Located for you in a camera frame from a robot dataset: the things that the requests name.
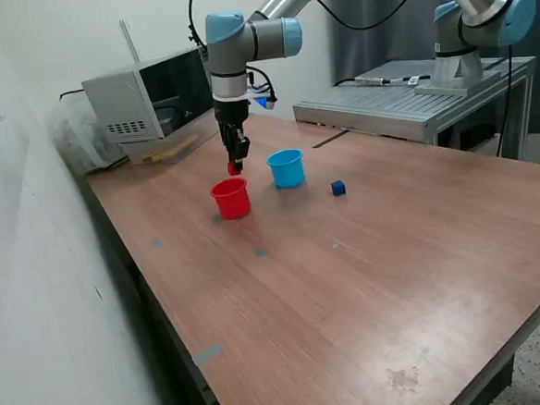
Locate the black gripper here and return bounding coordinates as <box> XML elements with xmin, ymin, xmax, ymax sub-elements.
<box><xmin>212</xmin><ymin>95</ymin><xmax>255</xmax><ymax>174</ymax></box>

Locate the aluminium robot base table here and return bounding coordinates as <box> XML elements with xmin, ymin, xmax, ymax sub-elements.
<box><xmin>289</xmin><ymin>49</ymin><xmax>540</xmax><ymax>177</ymax></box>

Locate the red plastic cup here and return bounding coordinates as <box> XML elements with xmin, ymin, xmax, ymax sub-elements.
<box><xmin>208</xmin><ymin>175</ymin><xmax>253</xmax><ymax>222</ymax></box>

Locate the blue plastic cup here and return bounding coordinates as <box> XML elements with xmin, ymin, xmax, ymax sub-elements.
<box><xmin>265</xmin><ymin>147</ymin><xmax>307</xmax><ymax>190</ymax></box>

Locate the silver microwave oven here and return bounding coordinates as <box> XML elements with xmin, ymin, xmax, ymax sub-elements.
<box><xmin>78</xmin><ymin>46</ymin><xmax>218</xmax><ymax>147</ymax></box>

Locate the white thin rod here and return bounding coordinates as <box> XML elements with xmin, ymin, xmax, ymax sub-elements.
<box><xmin>118</xmin><ymin>18</ymin><xmax>141</xmax><ymax>66</ymax></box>

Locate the crumpled clear plastic bag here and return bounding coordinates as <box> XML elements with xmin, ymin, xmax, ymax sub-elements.
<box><xmin>42</xmin><ymin>90</ymin><xmax>132</xmax><ymax>178</ymax></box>

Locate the grey tape strip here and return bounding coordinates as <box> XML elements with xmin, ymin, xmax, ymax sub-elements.
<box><xmin>190</xmin><ymin>342</ymin><xmax>225</xmax><ymax>367</ymax></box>

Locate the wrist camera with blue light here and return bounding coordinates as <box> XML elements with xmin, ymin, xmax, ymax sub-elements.
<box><xmin>245</xmin><ymin>83</ymin><xmax>279</xmax><ymax>112</ymax></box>

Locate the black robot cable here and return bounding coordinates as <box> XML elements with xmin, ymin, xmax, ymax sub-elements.
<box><xmin>187</xmin><ymin>0</ymin><xmax>444</xmax><ymax>111</ymax></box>

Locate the cable with silver connector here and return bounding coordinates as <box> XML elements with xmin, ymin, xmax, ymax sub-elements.
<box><xmin>333</xmin><ymin>69</ymin><xmax>433</xmax><ymax>92</ymax></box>

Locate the black hanging cable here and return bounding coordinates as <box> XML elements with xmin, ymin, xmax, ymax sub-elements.
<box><xmin>488</xmin><ymin>43</ymin><xmax>521</xmax><ymax>158</ymax></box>

